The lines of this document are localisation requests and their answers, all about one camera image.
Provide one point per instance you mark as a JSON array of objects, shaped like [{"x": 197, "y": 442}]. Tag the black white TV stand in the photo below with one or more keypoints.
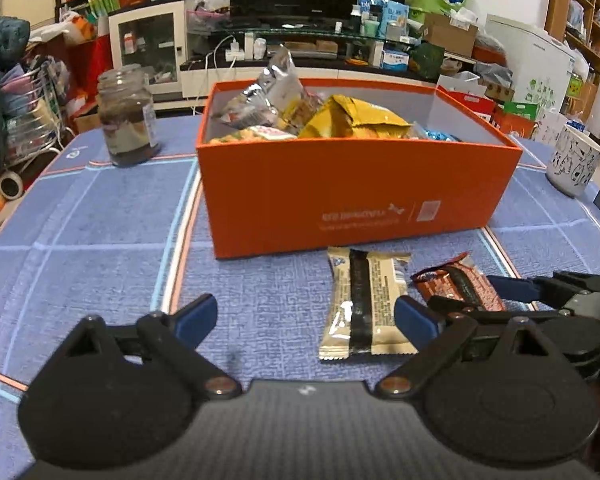
[{"x": 200, "y": 85}]

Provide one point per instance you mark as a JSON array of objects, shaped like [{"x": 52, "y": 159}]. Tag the dark green puffer jacket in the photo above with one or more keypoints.
[{"x": 0, "y": 45}]

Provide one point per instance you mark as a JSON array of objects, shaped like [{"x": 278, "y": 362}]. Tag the open cardboard box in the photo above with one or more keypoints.
[{"x": 447, "y": 35}]

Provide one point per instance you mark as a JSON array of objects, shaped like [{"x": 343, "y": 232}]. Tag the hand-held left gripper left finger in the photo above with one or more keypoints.
[{"x": 195, "y": 317}]

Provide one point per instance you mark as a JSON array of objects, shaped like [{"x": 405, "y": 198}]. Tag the white power strip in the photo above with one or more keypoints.
[{"x": 234, "y": 52}]

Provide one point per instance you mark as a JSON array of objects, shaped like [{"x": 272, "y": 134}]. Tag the glass jar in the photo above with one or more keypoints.
[{"x": 130, "y": 125}]

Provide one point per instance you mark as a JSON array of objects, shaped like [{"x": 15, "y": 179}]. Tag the dark green gift bag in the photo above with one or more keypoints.
[{"x": 427, "y": 62}]

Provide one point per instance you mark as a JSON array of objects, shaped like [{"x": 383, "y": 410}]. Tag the beige black-striped snack packet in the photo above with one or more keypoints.
[{"x": 340, "y": 300}]

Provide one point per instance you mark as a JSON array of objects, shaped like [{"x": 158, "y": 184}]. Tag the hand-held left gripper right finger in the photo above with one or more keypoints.
[{"x": 417, "y": 319}]

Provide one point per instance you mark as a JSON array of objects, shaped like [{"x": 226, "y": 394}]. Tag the white printed mug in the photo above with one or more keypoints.
[{"x": 575, "y": 165}]

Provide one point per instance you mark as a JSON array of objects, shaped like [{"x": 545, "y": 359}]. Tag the yellow snack packet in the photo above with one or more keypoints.
[{"x": 355, "y": 120}]

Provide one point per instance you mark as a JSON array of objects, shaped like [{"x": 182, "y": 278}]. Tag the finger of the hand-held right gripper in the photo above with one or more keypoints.
[
  {"x": 450, "y": 305},
  {"x": 510, "y": 287}
]

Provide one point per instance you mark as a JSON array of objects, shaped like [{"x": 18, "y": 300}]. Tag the blue snack packet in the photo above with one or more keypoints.
[{"x": 437, "y": 135}]

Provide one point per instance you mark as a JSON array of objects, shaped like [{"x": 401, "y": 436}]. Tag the red brown snack bar packet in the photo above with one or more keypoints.
[{"x": 440, "y": 282}]

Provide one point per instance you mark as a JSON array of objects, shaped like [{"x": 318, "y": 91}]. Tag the red paper bag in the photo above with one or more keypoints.
[{"x": 87, "y": 60}]

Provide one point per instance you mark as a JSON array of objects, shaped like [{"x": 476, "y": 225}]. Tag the orange cardboard box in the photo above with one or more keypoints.
[{"x": 330, "y": 185}]

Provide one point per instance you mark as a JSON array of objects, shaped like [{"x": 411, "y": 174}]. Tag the red white carton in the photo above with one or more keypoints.
[{"x": 467, "y": 100}]

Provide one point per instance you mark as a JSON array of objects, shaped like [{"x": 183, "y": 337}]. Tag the white appliance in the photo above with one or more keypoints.
[{"x": 530, "y": 70}]

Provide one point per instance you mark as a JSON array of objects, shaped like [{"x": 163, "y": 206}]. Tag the silver grey snack packet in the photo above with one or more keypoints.
[{"x": 280, "y": 85}]

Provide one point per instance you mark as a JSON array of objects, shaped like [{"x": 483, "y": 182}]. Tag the orange squirrel print packet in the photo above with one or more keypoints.
[{"x": 255, "y": 135}]

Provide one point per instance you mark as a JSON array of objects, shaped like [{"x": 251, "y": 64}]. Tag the white glass-door cabinet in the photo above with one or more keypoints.
[{"x": 117, "y": 50}]

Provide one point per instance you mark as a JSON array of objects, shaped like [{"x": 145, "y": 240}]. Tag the wooden shelf unit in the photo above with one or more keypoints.
[{"x": 560, "y": 0}]

